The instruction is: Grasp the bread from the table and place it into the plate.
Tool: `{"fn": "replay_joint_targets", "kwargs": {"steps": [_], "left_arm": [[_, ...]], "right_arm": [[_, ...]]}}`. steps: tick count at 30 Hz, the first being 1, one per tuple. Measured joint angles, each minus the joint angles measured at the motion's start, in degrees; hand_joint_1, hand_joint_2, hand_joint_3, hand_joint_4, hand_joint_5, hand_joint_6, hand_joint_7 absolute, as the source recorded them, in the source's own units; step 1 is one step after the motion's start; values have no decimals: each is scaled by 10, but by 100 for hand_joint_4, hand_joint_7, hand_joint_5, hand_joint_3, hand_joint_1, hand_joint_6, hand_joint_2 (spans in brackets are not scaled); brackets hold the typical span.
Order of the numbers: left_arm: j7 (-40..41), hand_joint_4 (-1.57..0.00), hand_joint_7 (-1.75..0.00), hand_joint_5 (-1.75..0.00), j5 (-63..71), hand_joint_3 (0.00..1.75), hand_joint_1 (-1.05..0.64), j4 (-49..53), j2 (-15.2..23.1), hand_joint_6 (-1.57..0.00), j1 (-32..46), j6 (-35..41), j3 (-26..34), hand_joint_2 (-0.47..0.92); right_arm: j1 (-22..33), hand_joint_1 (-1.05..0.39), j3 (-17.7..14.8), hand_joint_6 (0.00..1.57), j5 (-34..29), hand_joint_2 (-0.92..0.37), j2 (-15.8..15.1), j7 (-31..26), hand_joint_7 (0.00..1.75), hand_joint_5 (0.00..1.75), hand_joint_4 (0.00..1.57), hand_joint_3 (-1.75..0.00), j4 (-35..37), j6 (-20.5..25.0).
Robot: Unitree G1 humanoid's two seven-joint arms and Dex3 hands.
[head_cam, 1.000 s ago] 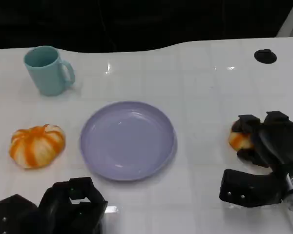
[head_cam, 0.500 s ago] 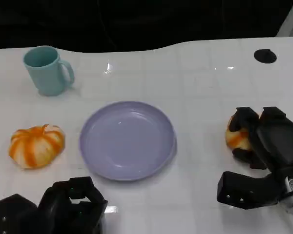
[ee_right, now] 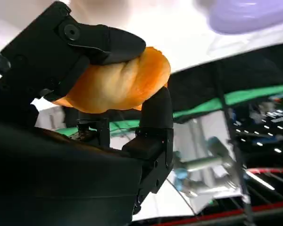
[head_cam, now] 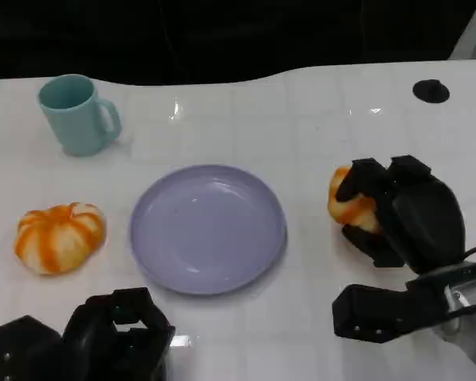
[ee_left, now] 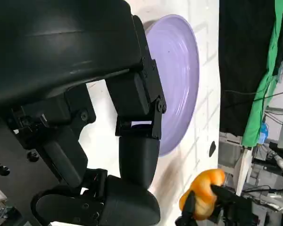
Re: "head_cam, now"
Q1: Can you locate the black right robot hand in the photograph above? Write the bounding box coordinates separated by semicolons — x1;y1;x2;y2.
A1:
335;155;467;275

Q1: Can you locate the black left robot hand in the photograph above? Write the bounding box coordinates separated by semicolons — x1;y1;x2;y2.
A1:
61;287;176;381

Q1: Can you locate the orange sliced toy bread roll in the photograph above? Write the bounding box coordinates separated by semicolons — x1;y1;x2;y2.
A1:
327;165;383;234

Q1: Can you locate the orange white striped bread roll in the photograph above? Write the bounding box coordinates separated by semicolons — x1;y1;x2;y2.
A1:
14;202;106;276

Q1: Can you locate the black round table grommet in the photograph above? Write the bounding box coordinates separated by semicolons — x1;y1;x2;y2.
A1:
412;79;451;105

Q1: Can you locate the lilac plate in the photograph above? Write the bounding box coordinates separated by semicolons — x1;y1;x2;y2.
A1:
129;164;289;297

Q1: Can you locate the pale green mug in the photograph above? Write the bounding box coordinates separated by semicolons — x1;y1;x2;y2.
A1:
37;74;123;157

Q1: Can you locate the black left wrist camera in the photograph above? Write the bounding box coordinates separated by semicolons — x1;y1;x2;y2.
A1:
0;315;65;381

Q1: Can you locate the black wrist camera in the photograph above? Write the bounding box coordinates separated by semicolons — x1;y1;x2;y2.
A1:
332;283;450;343
0;315;65;381

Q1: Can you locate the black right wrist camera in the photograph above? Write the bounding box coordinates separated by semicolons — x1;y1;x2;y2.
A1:
332;283;450;343

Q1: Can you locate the grey metal frame bar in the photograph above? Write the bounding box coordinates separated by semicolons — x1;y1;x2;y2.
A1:
450;0;476;60

